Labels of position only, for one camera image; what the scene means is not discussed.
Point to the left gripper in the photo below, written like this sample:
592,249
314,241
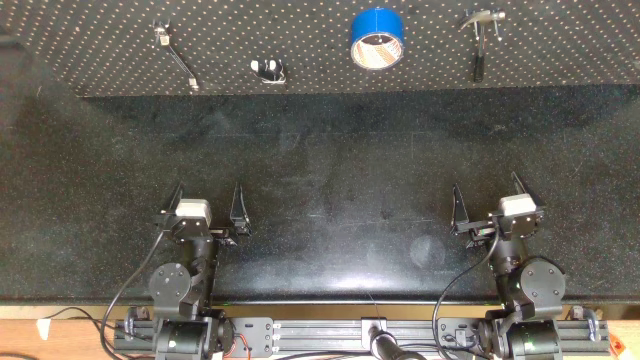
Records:
192,231

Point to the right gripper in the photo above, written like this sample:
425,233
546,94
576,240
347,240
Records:
520,227

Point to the hammer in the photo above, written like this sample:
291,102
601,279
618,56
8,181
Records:
479,60

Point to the black and white pliers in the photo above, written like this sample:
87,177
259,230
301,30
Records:
267,75

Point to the roll of blue tape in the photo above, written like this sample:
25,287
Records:
375,22

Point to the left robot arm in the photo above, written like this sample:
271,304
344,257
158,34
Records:
172,285

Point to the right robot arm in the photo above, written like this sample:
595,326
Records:
542,287

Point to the black pegboard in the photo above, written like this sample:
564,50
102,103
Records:
310,40

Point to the wrench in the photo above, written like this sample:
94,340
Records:
180,62

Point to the small orange object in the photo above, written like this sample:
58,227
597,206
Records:
618,346

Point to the white paper tag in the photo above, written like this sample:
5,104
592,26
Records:
44,328

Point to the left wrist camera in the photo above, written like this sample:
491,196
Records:
193,209

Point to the mounting rail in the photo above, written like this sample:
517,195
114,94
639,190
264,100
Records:
320,335

